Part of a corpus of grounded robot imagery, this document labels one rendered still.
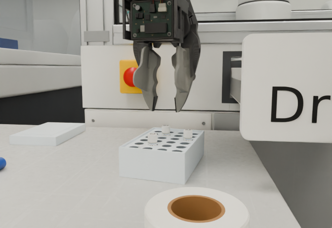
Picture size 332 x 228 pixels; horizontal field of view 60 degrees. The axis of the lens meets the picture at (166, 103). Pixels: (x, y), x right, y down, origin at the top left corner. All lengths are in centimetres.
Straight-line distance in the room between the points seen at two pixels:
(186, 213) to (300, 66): 18
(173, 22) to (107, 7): 35
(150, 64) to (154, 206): 26
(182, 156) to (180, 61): 13
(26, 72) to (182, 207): 95
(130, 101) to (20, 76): 52
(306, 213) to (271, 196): 42
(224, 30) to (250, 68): 34
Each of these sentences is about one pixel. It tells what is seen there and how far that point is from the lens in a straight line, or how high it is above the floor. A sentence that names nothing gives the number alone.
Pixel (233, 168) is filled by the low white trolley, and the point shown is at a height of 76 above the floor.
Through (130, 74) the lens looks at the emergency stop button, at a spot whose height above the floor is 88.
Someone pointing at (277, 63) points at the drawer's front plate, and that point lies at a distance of 31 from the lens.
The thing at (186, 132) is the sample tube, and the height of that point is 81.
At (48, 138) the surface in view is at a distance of 54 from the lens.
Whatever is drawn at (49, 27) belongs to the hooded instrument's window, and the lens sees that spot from 131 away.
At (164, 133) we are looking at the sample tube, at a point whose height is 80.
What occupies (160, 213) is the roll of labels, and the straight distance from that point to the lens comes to 20.
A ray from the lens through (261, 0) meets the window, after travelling 68.
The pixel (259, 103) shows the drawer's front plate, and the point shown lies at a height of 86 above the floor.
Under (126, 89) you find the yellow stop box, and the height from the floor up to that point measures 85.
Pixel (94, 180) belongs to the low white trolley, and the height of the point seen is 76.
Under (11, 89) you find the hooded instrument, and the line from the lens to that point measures 105.
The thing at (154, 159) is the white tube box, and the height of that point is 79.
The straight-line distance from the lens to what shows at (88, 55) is 70.
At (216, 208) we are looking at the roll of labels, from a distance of 22.
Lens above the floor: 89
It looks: 7 degrees down
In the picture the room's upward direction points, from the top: straight up
